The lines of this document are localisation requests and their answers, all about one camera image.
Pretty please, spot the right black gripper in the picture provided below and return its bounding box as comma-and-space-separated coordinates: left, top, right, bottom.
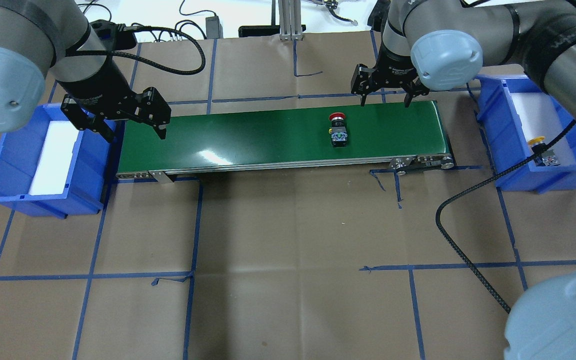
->
350, 47, 430, 109

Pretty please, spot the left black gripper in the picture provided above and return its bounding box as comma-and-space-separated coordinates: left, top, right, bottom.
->
61, 82, 172, 142

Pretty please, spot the red mushroom push button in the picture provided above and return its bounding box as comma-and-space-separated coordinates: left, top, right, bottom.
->
329, 112, 349, 148

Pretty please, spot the yellow mushroom push button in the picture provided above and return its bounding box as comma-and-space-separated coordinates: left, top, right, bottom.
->
527, 136, 561, 167

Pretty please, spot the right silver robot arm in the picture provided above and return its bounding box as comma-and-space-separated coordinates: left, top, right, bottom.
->
350, 0, 576, 360

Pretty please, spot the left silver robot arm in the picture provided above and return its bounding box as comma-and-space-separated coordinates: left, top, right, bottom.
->
0, 0, 171, 142

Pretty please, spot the green conveyor belt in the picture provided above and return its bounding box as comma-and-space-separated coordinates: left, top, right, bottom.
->
116, 101, 457, 182

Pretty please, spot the black handheld device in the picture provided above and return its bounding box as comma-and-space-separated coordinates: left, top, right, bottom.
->
366, 0, 391, 33

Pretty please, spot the white foam pad left bin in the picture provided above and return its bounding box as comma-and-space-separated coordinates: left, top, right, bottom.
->
28, 120, 80, 196

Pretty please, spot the white foam pad bin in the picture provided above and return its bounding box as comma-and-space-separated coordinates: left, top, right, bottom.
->
510, 92, 576, 167
28, 120, 80, 196

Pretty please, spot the black power adapter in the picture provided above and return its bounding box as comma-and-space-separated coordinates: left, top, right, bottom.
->
205, 15, 224, 39

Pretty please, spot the left blue plastic bin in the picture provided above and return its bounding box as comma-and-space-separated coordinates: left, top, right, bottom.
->
0, 104, 111, 219

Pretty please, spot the white foam pad right bin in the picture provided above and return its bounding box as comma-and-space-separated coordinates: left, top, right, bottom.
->
510, 92, 576, 167

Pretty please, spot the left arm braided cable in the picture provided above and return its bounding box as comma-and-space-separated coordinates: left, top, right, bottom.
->
65, 22, 208, 77

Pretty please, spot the aluminium frame post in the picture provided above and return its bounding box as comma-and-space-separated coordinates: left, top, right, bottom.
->
277, 0, 304, 42

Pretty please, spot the black braided cable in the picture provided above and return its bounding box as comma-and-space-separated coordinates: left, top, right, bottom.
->
435, 120, 576, 315

